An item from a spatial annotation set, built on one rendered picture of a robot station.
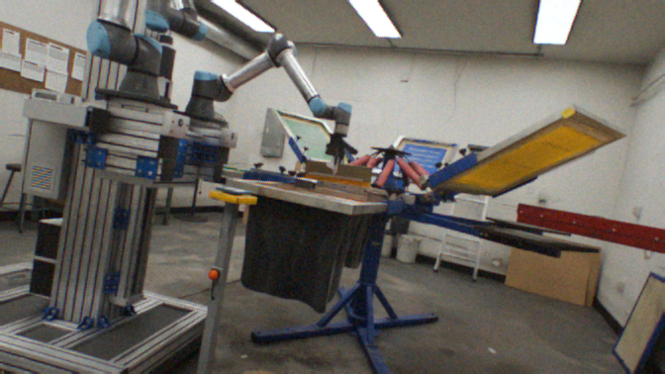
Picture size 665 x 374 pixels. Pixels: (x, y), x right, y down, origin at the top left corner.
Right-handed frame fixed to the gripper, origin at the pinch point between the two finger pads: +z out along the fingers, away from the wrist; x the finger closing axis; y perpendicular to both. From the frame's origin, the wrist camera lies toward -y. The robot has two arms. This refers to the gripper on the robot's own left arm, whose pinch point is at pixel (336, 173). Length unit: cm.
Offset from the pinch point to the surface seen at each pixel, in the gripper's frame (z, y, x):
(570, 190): -28, -149, -422
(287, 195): 12, -1, 51
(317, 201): 12, -15, 51
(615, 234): 4, -121, 2
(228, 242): 32, 10, 70
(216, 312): 58, 10, 70
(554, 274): 80, -150, -410
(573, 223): 3, -107, -5
